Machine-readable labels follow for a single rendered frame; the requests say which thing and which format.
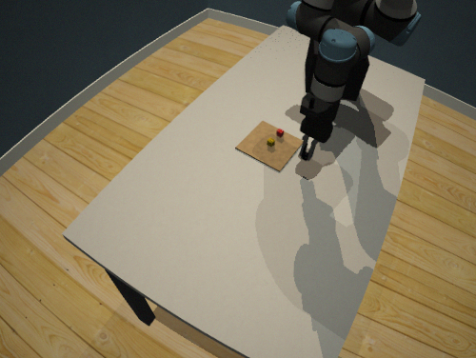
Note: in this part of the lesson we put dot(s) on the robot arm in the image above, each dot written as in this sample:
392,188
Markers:
392,20

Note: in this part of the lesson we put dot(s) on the tan mat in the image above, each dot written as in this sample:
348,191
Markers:
276,157

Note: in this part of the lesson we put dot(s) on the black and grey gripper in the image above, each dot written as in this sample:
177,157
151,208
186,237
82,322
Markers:
322,114

